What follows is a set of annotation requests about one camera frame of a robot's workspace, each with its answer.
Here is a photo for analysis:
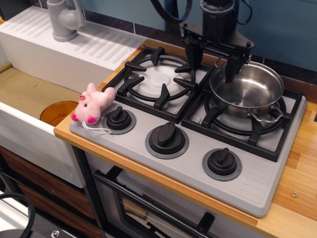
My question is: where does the black right stove knob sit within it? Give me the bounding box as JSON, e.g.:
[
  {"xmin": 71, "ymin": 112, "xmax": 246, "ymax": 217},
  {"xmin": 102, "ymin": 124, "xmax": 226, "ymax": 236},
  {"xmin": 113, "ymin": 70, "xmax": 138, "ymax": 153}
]
[{"xmin": 203, "ymin": 148, "xmax": 242, "ymax": 181}]

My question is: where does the orange plastic bowl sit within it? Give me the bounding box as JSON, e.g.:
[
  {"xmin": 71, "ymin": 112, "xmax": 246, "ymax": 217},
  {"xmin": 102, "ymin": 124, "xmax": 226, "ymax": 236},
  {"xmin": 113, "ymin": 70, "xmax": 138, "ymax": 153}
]
[{"xmin": 40, "ymin": 101, "xmax": 78, "ymax": 126}]

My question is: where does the black left stove knob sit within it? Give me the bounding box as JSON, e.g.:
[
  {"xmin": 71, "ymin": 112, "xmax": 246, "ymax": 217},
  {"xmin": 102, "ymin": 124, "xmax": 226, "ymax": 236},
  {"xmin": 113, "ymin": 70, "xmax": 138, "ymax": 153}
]
[{"xmin": 102, "ymin": 106, "xmax": 137, "ymax": 135}]

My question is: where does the black right burner grate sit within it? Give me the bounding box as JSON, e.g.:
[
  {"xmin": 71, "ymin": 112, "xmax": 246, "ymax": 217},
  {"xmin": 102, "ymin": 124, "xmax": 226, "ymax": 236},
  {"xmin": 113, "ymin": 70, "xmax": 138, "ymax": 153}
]
[{"xmin": 181, "ymin": 83, "xmax": 306, "ymax": 162}]

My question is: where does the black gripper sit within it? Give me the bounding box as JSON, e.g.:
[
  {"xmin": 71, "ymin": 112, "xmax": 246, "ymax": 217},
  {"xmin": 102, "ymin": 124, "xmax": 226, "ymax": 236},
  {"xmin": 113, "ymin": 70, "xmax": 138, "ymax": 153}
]
[{"xmin": 180, "ymin": 22, "xmax": 254, "ymax": 83}]

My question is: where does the white toy sink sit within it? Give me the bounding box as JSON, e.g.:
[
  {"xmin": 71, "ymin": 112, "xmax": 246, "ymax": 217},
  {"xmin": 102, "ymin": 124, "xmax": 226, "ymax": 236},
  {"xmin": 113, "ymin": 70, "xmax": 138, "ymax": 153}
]
[{"xmin": 0, "ymin": 6, "xmax": 145, "ymax": 188}]

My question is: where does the black middle stove knob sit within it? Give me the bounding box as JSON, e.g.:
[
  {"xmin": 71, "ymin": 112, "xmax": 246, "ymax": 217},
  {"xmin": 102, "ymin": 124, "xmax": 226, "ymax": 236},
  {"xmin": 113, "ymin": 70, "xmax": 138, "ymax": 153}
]
[{"xmin": 145, "ymin": 122, "xmax": 189, "ymax": 160}]

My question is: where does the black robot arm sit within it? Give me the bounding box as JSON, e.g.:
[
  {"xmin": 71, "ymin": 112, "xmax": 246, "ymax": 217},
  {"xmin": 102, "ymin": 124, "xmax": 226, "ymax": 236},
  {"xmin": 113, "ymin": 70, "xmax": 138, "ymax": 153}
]
[{"xmin": 181, "ymin": 0, "xmax": 254, "ymax": 83}]

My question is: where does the stainless steel pan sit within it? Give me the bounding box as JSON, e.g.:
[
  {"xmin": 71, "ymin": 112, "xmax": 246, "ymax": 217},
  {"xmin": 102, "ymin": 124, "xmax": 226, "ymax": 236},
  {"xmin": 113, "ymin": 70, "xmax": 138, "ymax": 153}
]
[{"xmin": 209, "ymin": 61, "xmax": 284, "ymax": 123}]

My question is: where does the oven door with black handle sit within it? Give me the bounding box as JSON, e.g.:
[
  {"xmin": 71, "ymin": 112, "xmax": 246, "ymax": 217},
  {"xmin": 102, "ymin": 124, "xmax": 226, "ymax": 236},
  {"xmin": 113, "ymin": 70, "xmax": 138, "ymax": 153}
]
[{"xmin": 93, "ymin": 166, "xmax": 252, "ymax": 238}]

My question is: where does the grey toy stove top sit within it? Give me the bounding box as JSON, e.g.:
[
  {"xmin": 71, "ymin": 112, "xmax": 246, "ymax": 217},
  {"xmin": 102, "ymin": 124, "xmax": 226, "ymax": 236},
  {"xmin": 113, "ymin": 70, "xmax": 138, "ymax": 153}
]
[{"xmin": 69, "ymin": 47, "xmax": 307, "ymax": 217}]

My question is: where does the black braided cable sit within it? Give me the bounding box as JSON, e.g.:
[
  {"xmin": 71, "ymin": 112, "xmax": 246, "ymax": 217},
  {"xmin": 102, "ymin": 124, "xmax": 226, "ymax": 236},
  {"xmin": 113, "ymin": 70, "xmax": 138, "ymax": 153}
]
[{"xmin": 0, "ymin": 193, "xmax": 37, "ymax": 238}]

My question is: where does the grey toy faucet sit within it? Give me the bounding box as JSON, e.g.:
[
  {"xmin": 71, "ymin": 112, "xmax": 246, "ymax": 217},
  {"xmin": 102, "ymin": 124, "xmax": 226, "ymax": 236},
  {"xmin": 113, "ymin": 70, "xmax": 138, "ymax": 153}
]
[{"xmin": 47, "ymin": 0, "xmax": 85, "ymax": 42}]

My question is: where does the black burner grate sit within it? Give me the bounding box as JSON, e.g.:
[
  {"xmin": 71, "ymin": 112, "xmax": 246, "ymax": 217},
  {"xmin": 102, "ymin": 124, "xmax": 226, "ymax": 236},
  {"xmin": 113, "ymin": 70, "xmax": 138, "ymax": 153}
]
[
  {"xmin": 103, "ymin": 47, "xmax": 214, "ymax": 124},
  {"xmin": 181, "ymin": 83, "xmax": 306, "ymax": 162}
]

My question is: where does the black left burner grate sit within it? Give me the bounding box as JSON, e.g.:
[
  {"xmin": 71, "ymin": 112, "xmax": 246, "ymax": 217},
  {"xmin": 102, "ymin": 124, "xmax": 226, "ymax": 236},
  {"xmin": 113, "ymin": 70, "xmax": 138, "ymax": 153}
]
[{"xmin": 103, "ymin": 47, "xmax": 214, "ymax": 124}]

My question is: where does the black stove knob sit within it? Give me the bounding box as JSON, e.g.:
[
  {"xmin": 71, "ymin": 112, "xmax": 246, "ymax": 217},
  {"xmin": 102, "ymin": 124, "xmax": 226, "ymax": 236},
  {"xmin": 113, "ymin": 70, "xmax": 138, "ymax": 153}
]
[
  {"xmin": 203, "ymin": 148, "xmax": 242, "ymax": 181},
  {"xmin": 145, "ymin": 122, "xmax": 189, "ymax": 160},
  {"xmin": 102, "ymin": 106, "xmax": 137, "ymax": 135}
]

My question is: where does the wooden drawer cabinet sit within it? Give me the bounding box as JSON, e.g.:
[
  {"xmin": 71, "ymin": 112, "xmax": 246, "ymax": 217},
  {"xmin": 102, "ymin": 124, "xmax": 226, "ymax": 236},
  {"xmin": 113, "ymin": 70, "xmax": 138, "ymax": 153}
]
[{"xmin": 0, "ymin": 147, "xmax": 105, "ymax": 238}]

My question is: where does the pink stuffed pig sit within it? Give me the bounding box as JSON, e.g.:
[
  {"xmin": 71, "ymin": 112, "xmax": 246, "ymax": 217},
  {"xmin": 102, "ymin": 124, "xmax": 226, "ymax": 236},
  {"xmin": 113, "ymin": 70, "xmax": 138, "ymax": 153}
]
[{"xmin": 71, "ymin": 83, "xmax": 116, "ymax": 134}]

